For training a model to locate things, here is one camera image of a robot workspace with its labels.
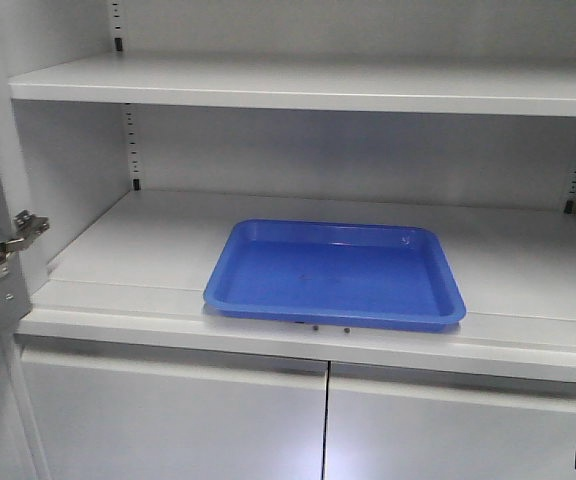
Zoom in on grey cabinet lower shelf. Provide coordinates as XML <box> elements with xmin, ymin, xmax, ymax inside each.
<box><xmin>19</xmin><ymin>190</ymin><xmax>576</xmax><ymax>383</ymax></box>

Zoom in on grey cabinet shelf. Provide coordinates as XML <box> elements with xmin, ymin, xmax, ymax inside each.
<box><xmin>8</xmin><ymin>53</ymin><xmax>576</xmax><ymax>117</ymax></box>
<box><xmin>19</xmin><ymin>190</ymin><xmax>576</xmax><ymax>383</ymax></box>

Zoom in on lower right cabinet door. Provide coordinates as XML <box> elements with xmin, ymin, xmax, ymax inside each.
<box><xmin>325</xmin><ymin>363</ymin><xmax>576</xmax><ymax>479</ymax></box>

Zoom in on grey cabinet upper shelf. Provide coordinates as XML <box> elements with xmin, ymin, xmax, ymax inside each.
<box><xmin>8</xmin><ymin>53</ymin><xmax>576</xmax><ymax>117</ymax></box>

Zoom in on lower left cabinet door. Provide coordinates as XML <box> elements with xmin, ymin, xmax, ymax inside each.
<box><xmin>21</xmin><ymin>347</ymin><xmax>327</xmax><ymax>479</ymax></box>

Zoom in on black shelf support clip right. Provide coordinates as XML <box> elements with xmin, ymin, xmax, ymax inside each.
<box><xmin>564</xmin><ymin>200</ymin><xmax>574</xmax><ymax>214</ymax></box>

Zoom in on blue plastic tray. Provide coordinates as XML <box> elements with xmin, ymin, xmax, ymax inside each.
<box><xmin>203</xmin><ymin>219</ymin><xmax>466</xmax><ymax>332</ymax></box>

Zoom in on metal door hinge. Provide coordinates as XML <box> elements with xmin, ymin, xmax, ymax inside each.
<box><xmin>0</xmin><ymin>210</ymin><xmax>50</xmax><ymax>280</ymax></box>

